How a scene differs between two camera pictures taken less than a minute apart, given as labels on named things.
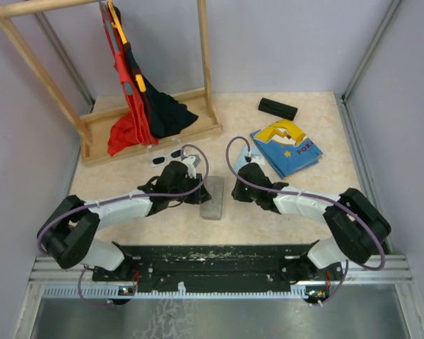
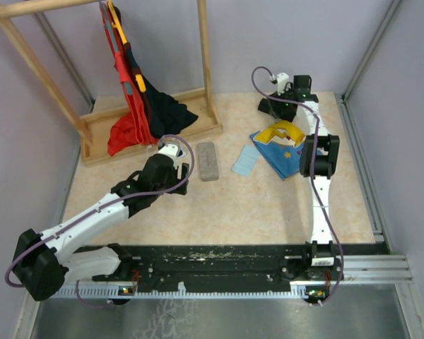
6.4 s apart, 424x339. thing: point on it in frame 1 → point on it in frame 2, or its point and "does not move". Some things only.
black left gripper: (199, 195) → (185, 167)
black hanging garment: (165, 114) does not move
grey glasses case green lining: (213, 209) → (208, 161)
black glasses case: (278, 109) does not move
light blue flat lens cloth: (241, 159) does not move
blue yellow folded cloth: (287, 147) does not move
